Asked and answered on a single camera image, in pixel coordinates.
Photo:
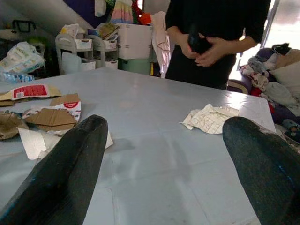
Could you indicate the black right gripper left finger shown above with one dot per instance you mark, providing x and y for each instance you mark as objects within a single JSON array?
[{"x": 65, "y": 175}]

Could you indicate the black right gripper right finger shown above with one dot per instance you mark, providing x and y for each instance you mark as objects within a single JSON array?
[{"x": 264, "y": 175}]

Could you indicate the white printed paper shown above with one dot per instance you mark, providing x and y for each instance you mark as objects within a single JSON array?
[{"x": 206, "y": 119}]

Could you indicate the black handheld controller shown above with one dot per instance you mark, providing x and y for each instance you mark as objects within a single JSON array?
[{"x": 198, "y": 43}]

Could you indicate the person's left hand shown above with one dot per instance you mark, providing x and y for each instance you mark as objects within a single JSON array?
[{"x": 220, "y": 50}]

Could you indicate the person's right hand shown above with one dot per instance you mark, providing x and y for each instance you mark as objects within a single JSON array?
[{"x": 187, "y": 48}]

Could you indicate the white card piece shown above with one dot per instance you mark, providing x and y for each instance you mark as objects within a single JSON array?
[{"x": 32, "y": 143}]

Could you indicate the brown torn cardboard piece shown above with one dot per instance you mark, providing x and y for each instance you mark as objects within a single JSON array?
[{"x": 51, "y": 118}]

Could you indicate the printed torn cardboard piece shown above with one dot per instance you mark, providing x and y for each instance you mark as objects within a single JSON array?
[{"x": 70, "y": 104}]

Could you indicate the crumpled brown paper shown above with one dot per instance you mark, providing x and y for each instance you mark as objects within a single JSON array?
[{"x": 9, "y": 124}]

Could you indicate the red white cardboard packaging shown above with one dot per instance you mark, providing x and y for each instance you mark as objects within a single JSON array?
[{"x": 28, "y": 91}]

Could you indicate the pile of clothes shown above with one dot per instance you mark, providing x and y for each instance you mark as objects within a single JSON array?
[{"x": 260, "y": 77}]

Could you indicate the white pillow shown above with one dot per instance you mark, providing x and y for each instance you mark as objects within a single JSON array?
[{"x": 289, "y": 77}]

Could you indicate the blue bottle multipack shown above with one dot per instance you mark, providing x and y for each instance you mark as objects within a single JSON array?
[{"x": 16, "y": 77}]

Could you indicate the white diaper pack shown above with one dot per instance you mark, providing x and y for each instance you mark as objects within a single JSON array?
[{"x": 21, "y": 57}]

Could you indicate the green storage box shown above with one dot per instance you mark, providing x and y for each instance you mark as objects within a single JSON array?
[{"x": 133, "y": 65}]

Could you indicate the grey plastic trolley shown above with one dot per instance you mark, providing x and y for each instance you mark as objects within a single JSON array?
[{"x": 68, "y": 44}]

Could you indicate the white plastic bag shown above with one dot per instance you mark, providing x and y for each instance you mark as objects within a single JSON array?
[{"x": 69, "y": 30}]

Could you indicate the stack of books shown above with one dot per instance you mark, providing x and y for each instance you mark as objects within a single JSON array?
[{"x": 109, "y": 30}]

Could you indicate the white storage box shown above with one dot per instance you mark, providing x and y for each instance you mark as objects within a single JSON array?
[{"x": 133, "y": 39}]

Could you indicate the grey metal pole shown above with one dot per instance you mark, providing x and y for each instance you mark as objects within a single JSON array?
[{"x": 269, "y": 23}]

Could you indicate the white hanging cloth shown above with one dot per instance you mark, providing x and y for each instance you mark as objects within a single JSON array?
[{"x": 161, "y": 42}]

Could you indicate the person in black clothes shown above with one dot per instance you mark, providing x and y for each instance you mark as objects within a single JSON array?
[{"x": 211, "y": 14}]

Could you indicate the pastel striped knit garment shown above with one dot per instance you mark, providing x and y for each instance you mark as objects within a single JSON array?
[{"x": 122, "y": 12}]

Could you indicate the red orange garment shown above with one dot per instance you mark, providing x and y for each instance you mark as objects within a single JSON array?
[{"x": 143, "y": 17}]

